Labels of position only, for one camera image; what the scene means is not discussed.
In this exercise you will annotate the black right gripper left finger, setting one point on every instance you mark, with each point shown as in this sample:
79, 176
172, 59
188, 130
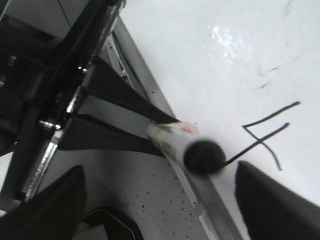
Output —
84, 132

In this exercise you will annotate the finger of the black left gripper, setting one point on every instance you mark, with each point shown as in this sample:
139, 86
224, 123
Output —
272, 212
53, 214

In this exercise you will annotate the grey aluminium whiteboard frame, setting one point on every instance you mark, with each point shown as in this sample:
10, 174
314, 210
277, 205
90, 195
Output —
211, 211

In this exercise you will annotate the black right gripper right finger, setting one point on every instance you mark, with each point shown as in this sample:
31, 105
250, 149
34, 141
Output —
103, 82

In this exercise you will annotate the white whiteboard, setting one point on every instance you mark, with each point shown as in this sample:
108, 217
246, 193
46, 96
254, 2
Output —
247, 74

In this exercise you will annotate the black base foot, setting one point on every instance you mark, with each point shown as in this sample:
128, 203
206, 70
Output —
117, 225

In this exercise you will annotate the white whiteboard marker pen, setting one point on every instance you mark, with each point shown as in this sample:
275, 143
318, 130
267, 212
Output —
182, 143

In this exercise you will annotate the black metal robot stand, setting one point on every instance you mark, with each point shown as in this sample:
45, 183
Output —
38, 80

